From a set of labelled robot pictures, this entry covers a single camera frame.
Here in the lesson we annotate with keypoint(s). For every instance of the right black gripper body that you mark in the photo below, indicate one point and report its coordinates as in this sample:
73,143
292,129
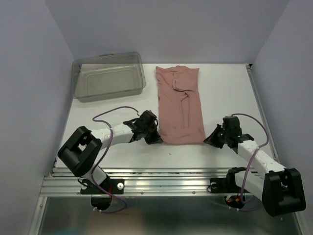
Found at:
217,137

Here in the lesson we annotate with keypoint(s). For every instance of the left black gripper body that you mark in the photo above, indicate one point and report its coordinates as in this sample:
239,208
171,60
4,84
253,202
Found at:
151,135

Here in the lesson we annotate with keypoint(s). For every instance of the pink t shirt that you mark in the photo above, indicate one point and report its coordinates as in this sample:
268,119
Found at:
179,106

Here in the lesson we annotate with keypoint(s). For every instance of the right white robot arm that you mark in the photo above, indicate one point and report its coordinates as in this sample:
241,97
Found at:
279,188

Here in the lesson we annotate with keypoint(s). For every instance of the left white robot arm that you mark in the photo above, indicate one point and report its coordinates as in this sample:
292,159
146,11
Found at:
80,151

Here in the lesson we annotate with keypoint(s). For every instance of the clear plastic bin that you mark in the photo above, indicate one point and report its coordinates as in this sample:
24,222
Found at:
107,76

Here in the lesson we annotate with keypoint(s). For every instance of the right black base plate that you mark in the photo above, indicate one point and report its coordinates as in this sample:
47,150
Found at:
222,185

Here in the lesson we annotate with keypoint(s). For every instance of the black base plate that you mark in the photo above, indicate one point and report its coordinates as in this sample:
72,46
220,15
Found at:
222,185
113,186

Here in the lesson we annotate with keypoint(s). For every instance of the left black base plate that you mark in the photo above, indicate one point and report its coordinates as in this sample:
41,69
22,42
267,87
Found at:
113,186

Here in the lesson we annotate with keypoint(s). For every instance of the aluminium rail frame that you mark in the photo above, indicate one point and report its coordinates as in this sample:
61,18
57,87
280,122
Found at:
169,170

